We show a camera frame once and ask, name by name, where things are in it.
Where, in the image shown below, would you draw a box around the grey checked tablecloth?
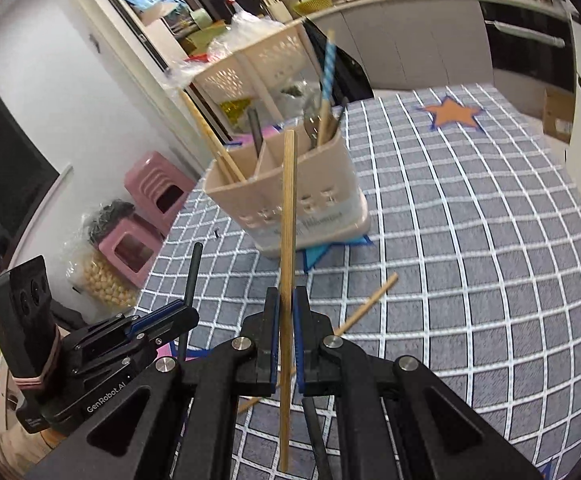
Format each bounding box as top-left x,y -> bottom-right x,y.
134,82 -> 581,480

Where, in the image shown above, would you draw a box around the black plastic bag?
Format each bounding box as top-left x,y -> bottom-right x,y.
303,18 -> 374,105

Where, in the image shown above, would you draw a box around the small pink plastic stool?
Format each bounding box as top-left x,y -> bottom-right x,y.
97,214 -> 164,288

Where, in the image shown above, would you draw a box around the green colander basket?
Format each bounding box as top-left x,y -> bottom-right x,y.
292,0 -> 333,16

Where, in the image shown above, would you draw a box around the beige utensil holder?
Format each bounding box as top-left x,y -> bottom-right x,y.
202,126 -> 369,257

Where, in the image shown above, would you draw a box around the plain wooden chopstick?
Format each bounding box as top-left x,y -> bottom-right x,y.
278,129 -> 297,472

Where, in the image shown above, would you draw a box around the wooden chopstick on table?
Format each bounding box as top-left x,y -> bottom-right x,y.
237,272 -> 399,415

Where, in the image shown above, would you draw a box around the grey kitchen cabinets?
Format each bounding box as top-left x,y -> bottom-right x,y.
310,0 -> 494,90

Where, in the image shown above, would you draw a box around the beige plastic basket rack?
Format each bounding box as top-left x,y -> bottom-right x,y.
192,21 -> 322,136

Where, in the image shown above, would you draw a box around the metal spoon black handle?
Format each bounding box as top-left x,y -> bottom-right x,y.
302,96 -> 321,148

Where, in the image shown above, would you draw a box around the yellow patterned chopstick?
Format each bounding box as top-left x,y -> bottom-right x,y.
178,89 -> 246,183

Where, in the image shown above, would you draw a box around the blue star sticker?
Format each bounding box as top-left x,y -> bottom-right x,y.
299,233 -> 375,274

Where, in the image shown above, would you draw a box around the black utensil handle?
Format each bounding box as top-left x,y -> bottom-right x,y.
330,97 -> 349,138

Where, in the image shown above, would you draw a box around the black built-in oven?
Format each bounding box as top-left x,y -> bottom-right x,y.
480,1 -> 575,92

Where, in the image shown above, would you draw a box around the orange star sticker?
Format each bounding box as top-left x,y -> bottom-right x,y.
417,96 -> 483,130

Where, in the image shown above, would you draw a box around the black chopstick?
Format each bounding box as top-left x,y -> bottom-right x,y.
247,108 -> 263,156
178,242 -> 204,364

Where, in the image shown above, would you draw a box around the knife block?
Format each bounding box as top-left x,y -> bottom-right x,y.
262,0 -> 292,23

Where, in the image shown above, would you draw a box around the large pink plastic stool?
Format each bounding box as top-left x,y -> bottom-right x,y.
124,151 -> 196,236

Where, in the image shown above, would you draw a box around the green dish soap bottle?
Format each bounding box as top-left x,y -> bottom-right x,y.
225,0 -> 244,16

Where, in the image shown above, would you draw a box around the blue patterned chopstick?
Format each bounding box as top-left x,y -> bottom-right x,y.
317,29 -> 336,146

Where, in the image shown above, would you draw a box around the cardboard box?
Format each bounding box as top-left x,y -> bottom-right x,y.
542,88 -> 575,144

